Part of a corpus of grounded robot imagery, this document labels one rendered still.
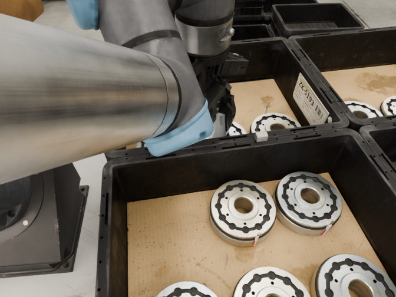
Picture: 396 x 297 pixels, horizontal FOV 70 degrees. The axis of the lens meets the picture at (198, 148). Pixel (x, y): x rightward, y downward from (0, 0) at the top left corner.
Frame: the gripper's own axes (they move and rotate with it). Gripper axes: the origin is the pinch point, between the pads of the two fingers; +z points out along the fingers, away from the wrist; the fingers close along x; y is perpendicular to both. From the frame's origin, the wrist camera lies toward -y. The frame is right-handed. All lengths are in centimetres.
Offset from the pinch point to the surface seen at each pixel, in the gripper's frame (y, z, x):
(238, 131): -3.2, -0.9, 5.2
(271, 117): -9.8, -1.3, 9.2
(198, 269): 22.4, 2.0, 11.6
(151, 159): 15.5, -8.0, -0.6
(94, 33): -125, 85, -189
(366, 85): -36.5, 1.9, 23.8
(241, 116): -10.2, 1.9, 2.6
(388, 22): -288, 84, 33
